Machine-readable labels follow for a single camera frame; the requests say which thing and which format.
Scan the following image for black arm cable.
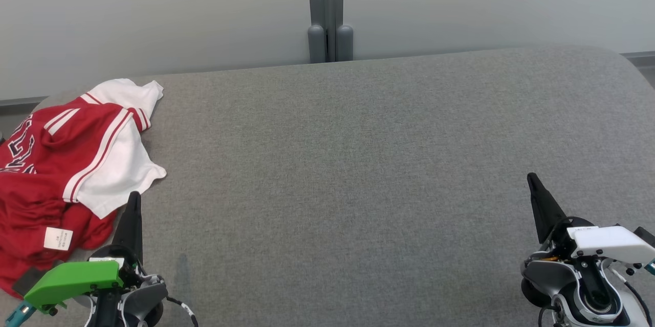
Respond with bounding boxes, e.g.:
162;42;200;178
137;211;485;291
609;263;654;326
166;295;199;327

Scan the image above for grey wall baseboard strip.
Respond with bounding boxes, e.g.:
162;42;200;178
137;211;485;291
0;96;49;108
620;51;655;68

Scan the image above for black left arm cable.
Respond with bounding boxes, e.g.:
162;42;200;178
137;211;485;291
166;295;199;327

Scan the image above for grey partition post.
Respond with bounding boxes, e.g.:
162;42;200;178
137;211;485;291
306;0;354;63

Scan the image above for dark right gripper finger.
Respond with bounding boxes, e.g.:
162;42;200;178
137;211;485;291
527;172;566;244

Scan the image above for left camera cable teal plug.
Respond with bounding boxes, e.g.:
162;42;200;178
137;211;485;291
5;302;36;327

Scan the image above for grey fabric sofa cushion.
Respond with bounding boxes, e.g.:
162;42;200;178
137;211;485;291
0;46;655;327

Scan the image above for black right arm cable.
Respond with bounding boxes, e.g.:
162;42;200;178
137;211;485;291
609;263;654;326

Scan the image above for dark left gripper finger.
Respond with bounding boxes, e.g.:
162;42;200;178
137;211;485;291
112;191;144;265

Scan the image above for red shorts with white band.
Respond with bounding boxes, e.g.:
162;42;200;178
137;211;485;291
0;173;119;298

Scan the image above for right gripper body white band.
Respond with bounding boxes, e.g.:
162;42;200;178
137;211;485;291
547;217;655;265

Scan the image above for red white sports jersey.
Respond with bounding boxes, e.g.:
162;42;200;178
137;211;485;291
0;79;167;220

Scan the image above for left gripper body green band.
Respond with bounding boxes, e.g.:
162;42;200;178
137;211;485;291
23;244;140;314

